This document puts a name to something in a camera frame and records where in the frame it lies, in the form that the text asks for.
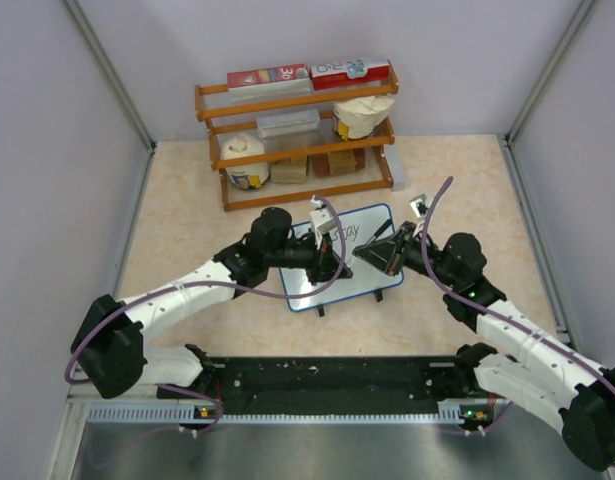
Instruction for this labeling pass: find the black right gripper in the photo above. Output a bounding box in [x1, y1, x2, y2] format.
[354, 221, 459, 288]

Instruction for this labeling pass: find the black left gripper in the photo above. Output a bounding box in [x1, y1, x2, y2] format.
[265, 227, 351, 285]

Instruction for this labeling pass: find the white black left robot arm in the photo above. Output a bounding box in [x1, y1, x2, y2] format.
[65, 196, 353, 399]

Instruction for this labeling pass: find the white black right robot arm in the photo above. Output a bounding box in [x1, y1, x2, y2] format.
[353, 222, 615, 472]

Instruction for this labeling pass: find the metal whiteboard stand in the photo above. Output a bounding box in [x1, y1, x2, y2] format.
[316, 288, 386, 318]

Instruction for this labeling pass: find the grey block beside rack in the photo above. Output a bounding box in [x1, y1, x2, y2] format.
[384, 144, 408, 192]

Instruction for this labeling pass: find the brown sponge stack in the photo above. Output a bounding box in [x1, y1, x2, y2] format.
[311, 149, 366, 178]

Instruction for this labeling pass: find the beige sponge stack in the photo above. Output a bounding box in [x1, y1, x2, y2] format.
[270, 156, 309, 184]

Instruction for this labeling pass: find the cream bag upper shelf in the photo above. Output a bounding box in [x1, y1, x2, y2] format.
[332, 95, 395, 141]

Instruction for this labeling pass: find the orange wooden shelf rack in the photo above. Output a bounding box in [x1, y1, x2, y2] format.
[194, 69, 399, 212]

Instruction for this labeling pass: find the silver metal box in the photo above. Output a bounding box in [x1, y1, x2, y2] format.
[256, 109, 321, 139]

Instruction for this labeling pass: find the white bag lower shelf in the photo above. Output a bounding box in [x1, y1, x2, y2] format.
[220, 132, 271, 192]

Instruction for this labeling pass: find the red white wrap box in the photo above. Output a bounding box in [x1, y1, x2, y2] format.
[311, 58, 390, 91]

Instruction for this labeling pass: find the red foil wrap box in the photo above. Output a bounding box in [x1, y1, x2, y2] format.
[227, 63, 312, 102]

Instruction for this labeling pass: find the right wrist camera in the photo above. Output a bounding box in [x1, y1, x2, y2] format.
[409, 194, 433, 220]

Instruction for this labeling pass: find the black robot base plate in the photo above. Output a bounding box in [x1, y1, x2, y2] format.
[156, 354, 488, 416]

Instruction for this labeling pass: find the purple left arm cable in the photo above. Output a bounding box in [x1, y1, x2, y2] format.
[62, 194, 348, 436]

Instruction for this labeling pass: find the grey slotted cable duct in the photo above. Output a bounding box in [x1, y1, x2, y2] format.
[86, 401, 495, 426]

